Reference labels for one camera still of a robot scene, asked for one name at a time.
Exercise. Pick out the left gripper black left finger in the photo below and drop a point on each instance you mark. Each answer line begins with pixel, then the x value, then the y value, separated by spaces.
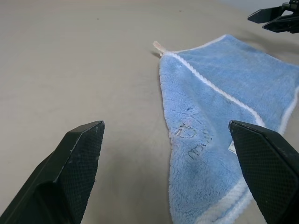
pixel 58 177

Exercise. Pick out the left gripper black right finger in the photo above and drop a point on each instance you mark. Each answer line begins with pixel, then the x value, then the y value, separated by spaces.
pixel 268 168

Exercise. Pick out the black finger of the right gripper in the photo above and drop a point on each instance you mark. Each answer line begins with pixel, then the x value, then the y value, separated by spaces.
pixel 285 24
pixel 266 15

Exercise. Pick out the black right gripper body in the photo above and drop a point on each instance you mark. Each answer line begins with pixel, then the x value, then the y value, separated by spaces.
pixel 292 7

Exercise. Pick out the light blue fluffy towel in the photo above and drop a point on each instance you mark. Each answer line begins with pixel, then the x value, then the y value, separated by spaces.
pixel 210 112

